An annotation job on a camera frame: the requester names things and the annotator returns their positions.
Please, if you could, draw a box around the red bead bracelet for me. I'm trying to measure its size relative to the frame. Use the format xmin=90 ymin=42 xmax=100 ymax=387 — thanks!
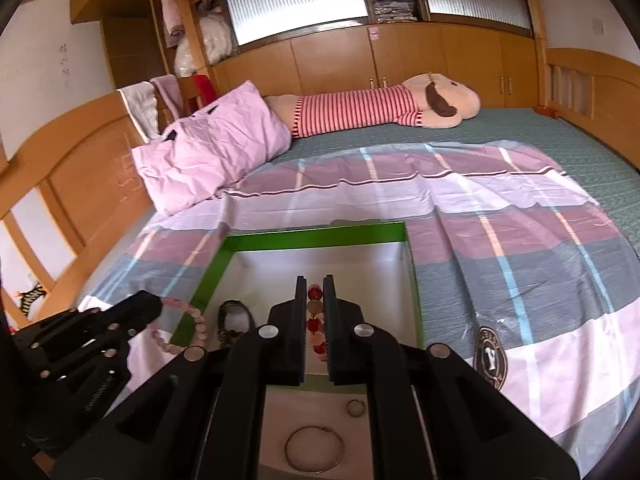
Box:
xmin=305 ymin=283 xmax=330 ymax=363

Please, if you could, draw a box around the black wristwatch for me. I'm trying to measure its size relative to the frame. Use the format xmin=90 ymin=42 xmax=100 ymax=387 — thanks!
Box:
xmin=217 ymin=300 xmax=256 ymax=348

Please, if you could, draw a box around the pink bead bracelet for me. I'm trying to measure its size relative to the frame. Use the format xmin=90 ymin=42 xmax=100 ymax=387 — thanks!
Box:
xmin=147 ymin=294 xmax=208 ymax=356

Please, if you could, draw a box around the large silver bangle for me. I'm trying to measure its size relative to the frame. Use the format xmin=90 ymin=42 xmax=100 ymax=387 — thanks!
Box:
xmin=283 ymin=425 xmax=346 ymax=474

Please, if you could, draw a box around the green white cardboard box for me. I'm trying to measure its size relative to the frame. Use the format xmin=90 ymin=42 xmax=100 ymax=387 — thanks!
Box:
xmin=168 ymin=220 xmax=426 ymax=396

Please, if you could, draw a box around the plaid bed quilt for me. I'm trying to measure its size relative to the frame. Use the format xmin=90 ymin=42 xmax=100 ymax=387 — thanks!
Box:
xmin=80 ymin=141 xmax=639 ymax=474

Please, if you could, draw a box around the pink pillow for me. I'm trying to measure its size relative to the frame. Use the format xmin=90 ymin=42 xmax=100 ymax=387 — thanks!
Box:
xmin=132 ymin=80 xmax=292 ymax=216

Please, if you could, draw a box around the wooden bed headboard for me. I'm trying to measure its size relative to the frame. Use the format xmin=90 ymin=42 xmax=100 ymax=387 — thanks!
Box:
xmin=1 ymin=92 xmax=151 ymax=328

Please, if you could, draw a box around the striped plush dog toy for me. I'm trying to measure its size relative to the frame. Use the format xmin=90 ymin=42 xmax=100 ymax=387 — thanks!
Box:
xmin=266 ymin=73 xmax=480 ymax=138

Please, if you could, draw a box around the wooden bed footboard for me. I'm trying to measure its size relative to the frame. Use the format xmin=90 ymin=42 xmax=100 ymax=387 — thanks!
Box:
xmin=539 ymin=48 xmax=640 ymax=167

